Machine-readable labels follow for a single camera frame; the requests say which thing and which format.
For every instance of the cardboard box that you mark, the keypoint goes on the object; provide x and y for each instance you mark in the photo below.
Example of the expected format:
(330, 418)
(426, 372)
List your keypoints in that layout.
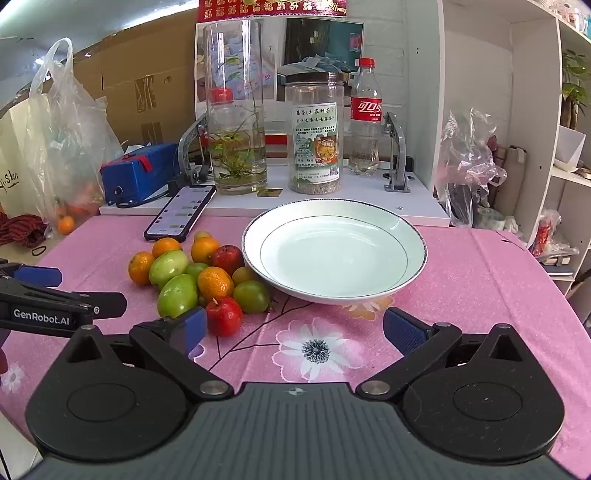
(138, 69)

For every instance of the clear bottle with red cap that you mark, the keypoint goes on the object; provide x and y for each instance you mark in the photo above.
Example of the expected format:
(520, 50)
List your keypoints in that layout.
(220, 94)

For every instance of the translucent plastic bag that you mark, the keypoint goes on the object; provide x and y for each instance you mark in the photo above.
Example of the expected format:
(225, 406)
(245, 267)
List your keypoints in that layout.
(69, 138)

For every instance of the pink floral tablecloth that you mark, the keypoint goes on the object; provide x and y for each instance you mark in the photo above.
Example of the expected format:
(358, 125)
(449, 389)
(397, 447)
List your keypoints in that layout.
(461, 286)

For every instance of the clear bottle with red label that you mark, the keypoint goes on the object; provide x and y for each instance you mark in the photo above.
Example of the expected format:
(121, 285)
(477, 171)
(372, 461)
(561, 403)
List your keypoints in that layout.
(366, 108)

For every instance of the red black knitted cloth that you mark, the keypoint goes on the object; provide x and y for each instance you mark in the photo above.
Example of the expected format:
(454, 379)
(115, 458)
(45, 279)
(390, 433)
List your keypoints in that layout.
(23, 228)

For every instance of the blue plastic box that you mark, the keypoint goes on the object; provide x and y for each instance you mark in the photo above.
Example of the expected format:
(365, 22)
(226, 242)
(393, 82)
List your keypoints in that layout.
(138, 173)

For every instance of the potted plant in white pot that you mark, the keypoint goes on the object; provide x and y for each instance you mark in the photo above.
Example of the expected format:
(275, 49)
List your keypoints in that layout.
(570, 147)

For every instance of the white platform board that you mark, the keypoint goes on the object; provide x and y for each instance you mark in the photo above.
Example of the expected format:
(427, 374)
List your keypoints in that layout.
(369, 203)

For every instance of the large green jujube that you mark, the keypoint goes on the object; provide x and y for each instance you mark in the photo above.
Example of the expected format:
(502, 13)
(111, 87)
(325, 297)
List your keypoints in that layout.
(178, 295)

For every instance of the clear plastic jar with label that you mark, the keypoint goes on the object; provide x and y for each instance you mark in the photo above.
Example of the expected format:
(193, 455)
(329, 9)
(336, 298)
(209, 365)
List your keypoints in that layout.
(314, 138)

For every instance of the tan longan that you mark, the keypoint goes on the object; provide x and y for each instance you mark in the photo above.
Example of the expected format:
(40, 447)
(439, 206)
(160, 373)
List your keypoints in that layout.
(202, 234)
(243, 275)

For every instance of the orange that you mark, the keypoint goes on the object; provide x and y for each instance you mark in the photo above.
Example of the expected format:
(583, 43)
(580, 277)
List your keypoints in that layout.
(215, 284)
(140, 267)
(204, 250)
(166, 246)

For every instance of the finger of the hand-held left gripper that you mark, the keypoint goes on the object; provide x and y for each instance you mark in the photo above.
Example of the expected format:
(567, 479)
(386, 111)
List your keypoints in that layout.
(39, 275)
(113, 303)

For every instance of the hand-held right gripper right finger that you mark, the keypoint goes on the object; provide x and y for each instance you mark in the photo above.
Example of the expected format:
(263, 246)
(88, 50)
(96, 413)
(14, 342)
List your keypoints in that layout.
(402, 330)

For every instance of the grey bracket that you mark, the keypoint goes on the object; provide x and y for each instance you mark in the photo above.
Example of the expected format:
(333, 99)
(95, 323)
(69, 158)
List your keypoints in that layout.
(187, 143)
(399, 152)

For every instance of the mirror panel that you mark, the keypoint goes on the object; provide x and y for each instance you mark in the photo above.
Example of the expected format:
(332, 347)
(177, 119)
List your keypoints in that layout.
(323, 41)

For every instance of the black power adapter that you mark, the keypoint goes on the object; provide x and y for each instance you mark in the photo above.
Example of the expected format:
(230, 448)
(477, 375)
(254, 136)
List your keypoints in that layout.
(173, 187)

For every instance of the white shelf unit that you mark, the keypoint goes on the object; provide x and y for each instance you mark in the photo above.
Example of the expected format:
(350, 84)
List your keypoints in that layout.
(531, 69)

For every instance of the small mandarin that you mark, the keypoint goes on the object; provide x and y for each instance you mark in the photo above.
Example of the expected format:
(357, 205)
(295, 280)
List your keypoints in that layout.
(66, 224)

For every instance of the green tomato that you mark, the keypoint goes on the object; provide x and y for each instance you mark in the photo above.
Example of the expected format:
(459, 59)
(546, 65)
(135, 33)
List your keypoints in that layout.
(251, 296)

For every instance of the white paper bag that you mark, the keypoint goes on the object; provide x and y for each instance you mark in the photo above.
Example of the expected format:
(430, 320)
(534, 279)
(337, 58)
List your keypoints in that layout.
(16, 161)

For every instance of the small gold card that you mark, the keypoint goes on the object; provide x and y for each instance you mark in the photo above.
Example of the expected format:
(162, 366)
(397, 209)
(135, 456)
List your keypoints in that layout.
(269, 192)

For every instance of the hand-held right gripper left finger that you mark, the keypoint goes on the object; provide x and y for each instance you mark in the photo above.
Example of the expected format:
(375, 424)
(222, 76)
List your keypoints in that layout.
(193, 328)

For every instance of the large red apple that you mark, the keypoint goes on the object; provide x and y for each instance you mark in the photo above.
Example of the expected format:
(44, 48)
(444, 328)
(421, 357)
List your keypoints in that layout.
(227, 259)

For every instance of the white plate with dark rim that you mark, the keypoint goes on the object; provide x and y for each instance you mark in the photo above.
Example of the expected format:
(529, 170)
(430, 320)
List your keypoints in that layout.
(332, 249)

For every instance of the red snack bag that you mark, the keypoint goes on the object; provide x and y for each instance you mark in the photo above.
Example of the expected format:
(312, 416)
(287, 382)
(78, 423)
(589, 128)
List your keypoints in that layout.
(545, 233)

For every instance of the black smartphone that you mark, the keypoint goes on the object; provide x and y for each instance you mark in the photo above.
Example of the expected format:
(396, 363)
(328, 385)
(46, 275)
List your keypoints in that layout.
(180, 214)

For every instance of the crumpled clear plastic bag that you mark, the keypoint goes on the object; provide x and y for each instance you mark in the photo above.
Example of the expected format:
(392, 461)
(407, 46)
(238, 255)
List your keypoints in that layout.
(466, 157)

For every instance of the red gold decorative banner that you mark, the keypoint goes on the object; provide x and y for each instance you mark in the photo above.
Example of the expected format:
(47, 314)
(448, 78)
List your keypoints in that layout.
(277, 9)

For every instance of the tape roll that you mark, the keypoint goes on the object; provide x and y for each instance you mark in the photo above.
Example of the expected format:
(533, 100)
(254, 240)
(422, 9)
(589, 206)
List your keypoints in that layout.
(489, 217)

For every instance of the tall glass vase with plant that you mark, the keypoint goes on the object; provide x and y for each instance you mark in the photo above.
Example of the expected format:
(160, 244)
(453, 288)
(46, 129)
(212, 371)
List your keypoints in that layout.
(235, 138)

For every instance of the small red apple with stem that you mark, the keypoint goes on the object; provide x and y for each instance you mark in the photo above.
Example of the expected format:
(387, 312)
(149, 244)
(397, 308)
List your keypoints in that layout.
(225, 316)

